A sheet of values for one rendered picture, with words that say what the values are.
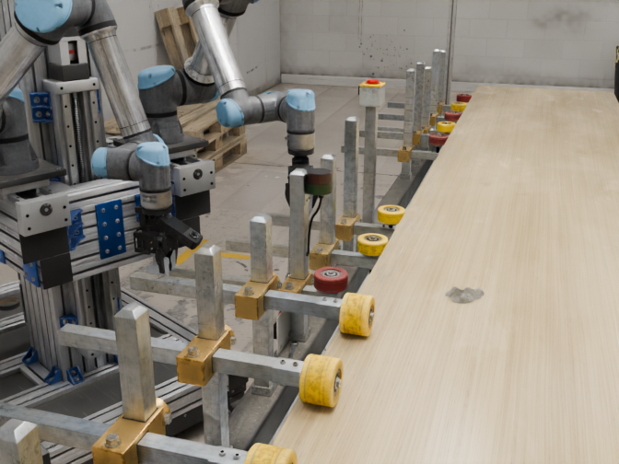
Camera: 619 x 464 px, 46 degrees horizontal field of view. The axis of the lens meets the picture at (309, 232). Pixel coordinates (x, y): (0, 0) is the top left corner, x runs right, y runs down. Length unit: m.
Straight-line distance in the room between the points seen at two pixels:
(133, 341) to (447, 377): 0.58
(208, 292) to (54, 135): 1.21
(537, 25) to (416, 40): 1.47
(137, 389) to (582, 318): 0.94
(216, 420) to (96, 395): 1.27
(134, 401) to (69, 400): 1.53
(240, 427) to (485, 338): 0.52
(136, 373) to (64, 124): 1.36
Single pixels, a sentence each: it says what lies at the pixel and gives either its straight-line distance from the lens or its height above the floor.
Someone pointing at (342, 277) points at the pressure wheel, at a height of 0.91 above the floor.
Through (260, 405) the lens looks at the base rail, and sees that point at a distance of 1.60.
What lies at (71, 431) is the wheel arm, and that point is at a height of 0.96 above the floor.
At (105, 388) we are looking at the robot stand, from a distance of 2.64.
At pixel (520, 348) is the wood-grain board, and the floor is 0.90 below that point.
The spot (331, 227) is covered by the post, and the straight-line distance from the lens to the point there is 1.96.
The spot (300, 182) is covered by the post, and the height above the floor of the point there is 1.11.
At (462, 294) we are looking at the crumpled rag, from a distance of 1.62.
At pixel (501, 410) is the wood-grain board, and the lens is 1.27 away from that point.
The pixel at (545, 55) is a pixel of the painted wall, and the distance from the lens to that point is 9.62.
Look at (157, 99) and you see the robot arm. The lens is 2.35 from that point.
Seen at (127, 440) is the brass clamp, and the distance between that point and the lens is 1.07.
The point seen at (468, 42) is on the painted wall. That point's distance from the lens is 9.62.
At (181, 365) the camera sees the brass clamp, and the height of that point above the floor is 0.96.
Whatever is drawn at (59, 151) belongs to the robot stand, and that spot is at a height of 1.04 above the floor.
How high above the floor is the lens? 1.59
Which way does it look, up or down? 21 degrees down
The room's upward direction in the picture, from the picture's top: straight up
